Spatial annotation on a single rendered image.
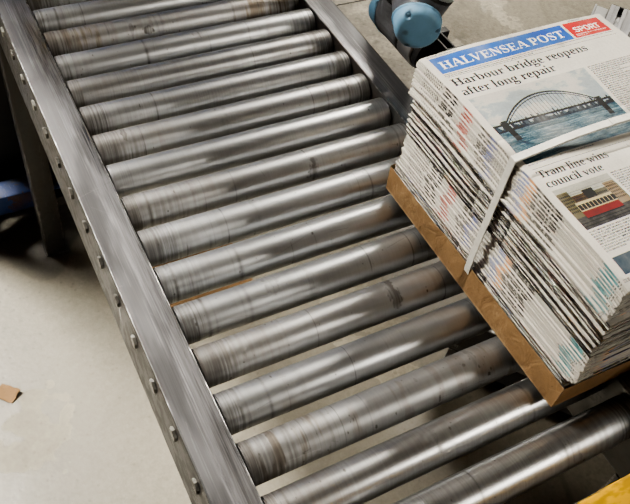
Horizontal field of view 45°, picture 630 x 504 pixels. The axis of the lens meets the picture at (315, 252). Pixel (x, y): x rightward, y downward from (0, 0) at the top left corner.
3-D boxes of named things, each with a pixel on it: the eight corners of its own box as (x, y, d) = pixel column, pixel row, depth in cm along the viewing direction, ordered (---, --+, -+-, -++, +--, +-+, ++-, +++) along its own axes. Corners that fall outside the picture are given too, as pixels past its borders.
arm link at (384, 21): (369, -17, 136) (361, 25, 143) (402, 18, 130) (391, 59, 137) (406, -23, 139) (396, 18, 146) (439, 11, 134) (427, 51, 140)
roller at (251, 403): (551, 312, 101) (547, 277, 100) (221, 448, 84) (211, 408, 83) (525, 303, 106) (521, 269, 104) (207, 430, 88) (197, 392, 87)
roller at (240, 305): (492, 244, 109) (491, 212, 107) (178, 356, 91) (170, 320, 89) (470, 234, 113) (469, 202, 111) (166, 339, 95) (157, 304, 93)
